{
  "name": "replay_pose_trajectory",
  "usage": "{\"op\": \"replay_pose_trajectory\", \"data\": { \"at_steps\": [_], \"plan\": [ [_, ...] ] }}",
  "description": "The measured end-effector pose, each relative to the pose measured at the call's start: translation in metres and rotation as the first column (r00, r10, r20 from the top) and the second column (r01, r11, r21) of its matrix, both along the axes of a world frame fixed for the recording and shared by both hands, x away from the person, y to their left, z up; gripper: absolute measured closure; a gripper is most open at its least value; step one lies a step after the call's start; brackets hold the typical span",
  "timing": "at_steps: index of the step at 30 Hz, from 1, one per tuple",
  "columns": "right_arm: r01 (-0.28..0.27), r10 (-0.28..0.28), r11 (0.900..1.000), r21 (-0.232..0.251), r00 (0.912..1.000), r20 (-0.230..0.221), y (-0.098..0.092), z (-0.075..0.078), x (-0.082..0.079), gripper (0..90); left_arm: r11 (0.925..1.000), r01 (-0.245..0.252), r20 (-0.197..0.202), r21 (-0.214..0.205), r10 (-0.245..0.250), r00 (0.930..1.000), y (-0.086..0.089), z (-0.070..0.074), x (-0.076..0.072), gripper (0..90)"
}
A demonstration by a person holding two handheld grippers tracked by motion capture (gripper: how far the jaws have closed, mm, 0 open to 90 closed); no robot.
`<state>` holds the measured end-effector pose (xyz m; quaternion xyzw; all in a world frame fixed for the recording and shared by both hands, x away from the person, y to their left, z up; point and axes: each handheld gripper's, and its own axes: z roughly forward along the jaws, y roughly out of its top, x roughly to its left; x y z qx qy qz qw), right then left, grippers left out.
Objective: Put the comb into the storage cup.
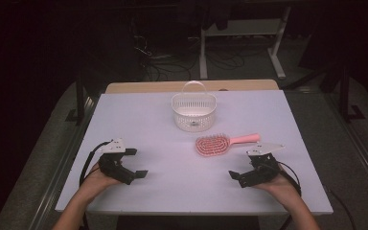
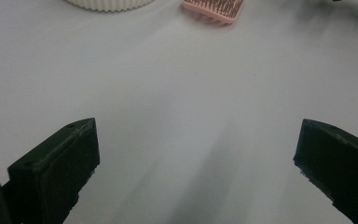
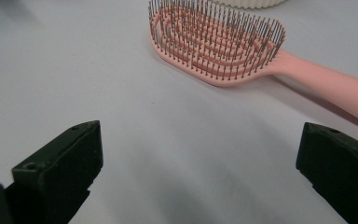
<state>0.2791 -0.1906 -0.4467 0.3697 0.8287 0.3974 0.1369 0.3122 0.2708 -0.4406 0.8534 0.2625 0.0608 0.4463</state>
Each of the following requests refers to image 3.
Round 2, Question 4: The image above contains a pink hairbrush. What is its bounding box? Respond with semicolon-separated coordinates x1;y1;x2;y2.
147;0;358;131

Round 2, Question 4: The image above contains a white plastic basket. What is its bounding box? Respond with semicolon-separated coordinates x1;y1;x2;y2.
212;0;289;10

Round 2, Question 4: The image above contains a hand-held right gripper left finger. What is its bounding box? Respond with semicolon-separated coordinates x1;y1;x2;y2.
4;119;104;224

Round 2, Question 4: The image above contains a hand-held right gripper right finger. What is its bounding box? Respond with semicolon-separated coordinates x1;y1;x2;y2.
295;121;358;224

